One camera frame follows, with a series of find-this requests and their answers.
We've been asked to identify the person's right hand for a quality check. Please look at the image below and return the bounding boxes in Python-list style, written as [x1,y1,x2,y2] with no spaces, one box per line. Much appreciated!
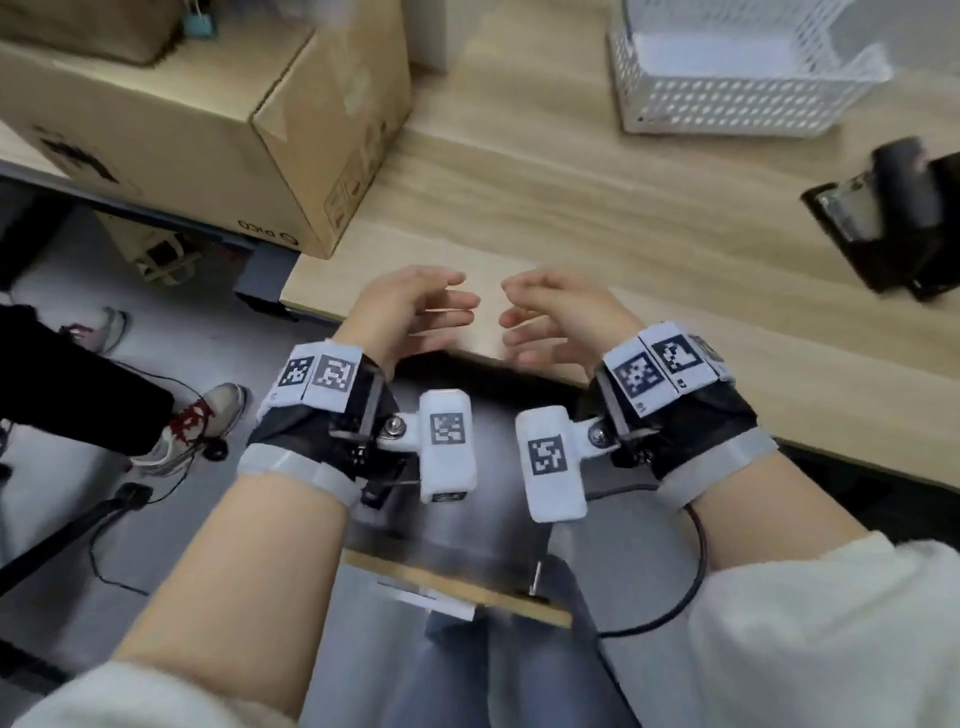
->
[498,268,648,385]

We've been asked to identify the person's left hand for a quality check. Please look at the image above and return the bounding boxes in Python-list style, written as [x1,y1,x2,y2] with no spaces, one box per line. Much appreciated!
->
[339,266,482,378]

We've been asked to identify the person's right forearm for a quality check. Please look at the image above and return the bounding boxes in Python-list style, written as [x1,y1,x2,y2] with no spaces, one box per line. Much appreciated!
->
[675,448,895,575]

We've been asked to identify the person's left forearm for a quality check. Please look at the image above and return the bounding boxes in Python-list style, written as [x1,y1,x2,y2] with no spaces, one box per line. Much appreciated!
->
[112,463,354,714]

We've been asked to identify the wooden board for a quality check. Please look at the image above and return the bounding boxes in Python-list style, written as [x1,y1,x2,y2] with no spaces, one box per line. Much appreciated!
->
[341,550,576,630]

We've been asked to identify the red and white sneaker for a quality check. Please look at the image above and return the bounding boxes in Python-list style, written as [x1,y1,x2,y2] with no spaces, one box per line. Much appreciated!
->
[130,381,249,473]

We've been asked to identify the beige tote bag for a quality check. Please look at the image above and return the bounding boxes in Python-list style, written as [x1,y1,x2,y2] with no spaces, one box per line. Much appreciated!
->
[96,213,205,288]

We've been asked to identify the large cardboard box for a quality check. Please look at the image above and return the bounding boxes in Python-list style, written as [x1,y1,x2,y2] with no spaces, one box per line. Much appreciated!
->
[0,0,414,261]

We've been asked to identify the white perforated plastic basket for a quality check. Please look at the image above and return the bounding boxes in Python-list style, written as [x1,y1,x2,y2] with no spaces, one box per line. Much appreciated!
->
[606,0,895,138]

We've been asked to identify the grey sneaker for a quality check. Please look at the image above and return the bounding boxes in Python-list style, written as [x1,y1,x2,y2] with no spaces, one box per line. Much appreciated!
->
[63,306,129,356]

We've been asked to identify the person's blue jeans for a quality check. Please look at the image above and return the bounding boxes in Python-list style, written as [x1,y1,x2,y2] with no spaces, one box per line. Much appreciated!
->
[298,553,640,728]

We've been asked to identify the teal padlock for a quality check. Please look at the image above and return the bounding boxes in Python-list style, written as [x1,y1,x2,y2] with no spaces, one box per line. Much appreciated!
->
[182,0,218,40]

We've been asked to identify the black tape dispenser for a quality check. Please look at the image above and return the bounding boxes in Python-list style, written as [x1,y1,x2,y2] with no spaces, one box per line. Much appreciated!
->
[799,136,960,303]

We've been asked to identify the person's white right sleeve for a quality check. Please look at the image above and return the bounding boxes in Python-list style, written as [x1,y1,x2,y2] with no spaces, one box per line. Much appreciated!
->
[684,531,960,728]

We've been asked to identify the person's white sleeve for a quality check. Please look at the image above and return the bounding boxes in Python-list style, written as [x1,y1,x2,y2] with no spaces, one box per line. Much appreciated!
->
[0,658,303,728]
[684,531,960,728]

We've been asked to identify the black tripod leg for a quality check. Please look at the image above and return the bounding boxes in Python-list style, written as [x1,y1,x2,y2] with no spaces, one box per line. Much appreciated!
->
[0,483,156,595]

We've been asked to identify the small cardboard box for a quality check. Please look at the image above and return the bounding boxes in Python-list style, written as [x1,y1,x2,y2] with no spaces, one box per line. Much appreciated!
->
[0,0,190,69]

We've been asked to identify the person's white left sleeve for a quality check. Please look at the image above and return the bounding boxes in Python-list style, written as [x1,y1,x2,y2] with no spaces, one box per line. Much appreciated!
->
[0,658,303,728]

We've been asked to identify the white right wrist camera module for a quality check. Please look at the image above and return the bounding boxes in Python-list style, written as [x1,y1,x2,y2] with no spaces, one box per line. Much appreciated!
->
[514,405,591,525]

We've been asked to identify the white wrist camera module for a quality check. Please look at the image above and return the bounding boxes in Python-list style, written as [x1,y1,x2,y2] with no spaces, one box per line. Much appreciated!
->
[417,387,480,506]
[514,405,591,525]

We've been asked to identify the white left wrist camera module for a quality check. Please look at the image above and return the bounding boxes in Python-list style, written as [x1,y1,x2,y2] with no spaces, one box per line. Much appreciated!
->
[417,387,480,506]

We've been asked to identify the black left wrist strap with markers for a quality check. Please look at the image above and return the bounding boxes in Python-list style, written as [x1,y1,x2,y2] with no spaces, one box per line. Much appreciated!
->
[237,339,423,513]

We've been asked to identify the black wrist strap with markers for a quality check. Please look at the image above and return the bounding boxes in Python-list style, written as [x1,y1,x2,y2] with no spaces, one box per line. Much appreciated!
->
[237,339,423,513]
[586,321,781,516]

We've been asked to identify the black table frame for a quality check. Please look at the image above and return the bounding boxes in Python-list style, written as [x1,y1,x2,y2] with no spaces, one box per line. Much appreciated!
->
[0,159,303,324]

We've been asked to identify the black right wrist strap with markers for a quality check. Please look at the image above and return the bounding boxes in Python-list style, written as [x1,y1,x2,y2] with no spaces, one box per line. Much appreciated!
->
[586,321,781,516]

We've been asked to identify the thick black cable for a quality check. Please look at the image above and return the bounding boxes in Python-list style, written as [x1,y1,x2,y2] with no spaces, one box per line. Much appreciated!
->
[595,486,711,640]

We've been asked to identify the thin black floor cable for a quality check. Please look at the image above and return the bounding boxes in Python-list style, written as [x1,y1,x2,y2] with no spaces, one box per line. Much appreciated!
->
[88,358,228,597]

